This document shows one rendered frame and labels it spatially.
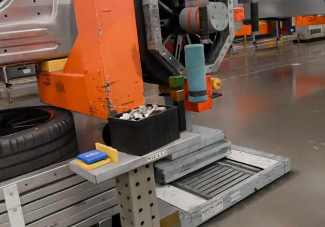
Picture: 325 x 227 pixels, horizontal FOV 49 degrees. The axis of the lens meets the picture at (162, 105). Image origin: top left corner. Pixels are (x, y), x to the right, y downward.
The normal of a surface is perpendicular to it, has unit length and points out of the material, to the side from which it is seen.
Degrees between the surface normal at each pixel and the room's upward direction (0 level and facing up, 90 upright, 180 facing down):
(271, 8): 111
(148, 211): 90
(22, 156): 90
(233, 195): 90
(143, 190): 90
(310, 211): 0
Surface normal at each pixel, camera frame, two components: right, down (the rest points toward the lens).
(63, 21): 0.64, 0.11
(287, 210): -0.10, -0.97
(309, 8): -0.40, 0.52
